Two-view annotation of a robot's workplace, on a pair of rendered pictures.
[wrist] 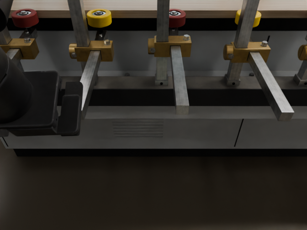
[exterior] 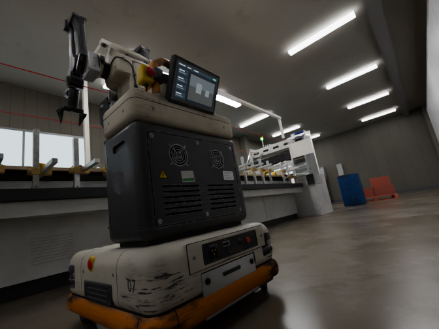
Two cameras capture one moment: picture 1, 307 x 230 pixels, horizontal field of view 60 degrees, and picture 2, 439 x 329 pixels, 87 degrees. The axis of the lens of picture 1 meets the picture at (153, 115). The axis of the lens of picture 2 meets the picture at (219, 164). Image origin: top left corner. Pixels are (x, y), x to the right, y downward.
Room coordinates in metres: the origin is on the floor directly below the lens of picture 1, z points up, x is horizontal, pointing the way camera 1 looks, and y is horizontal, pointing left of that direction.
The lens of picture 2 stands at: (-1.18, 0.57, 0.34)
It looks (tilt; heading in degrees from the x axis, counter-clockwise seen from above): 12 degrees up; 310
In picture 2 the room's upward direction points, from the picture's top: 9 degrees counter-clockwise
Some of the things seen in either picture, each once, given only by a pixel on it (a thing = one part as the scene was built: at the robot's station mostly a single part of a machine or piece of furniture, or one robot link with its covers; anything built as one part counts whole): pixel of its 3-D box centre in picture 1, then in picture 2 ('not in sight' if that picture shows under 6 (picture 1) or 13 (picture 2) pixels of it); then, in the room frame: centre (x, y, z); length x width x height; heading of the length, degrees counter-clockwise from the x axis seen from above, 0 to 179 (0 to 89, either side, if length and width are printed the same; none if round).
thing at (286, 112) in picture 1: (259, 68); not in sight; (0.69, -0.32, 0.82); 0.43 x 0.03 x 0.04; 0
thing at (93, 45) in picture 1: (92, 50); (39, 172); (0.78, 0.20, 0.82); 0.14 x 0.06 x 0.05; 90
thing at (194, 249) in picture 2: not in sight; (231, 245); (-0.62, -0.08, 0.23); 0.41 x 0.02 x 0.08; 90
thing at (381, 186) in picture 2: not in sight; (372, 189); (0.07, -7.78, 0.34); 1.17 x 0.89 x 0.67; 0
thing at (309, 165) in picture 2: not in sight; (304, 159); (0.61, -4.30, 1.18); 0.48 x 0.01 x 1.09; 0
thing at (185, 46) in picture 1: (169, 46); (79, 170); (0.78, -0.05, 0.84); 0.14 x 0.06 x 0.05; 90
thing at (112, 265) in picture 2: not in sight; (173, 265); (-0.30, -0.06, 0.16); 0.67 x 0.64 x 0.25; 0
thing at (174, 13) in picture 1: (172, 28); not in sight; (0.88, -0.07, 0.85); 0.08 x 0.08 x 0.11
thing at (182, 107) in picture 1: (176, 62); (86, 168); (0.69, -0.07, 0.84); 0.43 x 0.03 x 0.04; 0
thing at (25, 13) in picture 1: (28, 28); not in sight; (0.88, 0.43, 0.85); 0.08 x 0.08 x 0.11
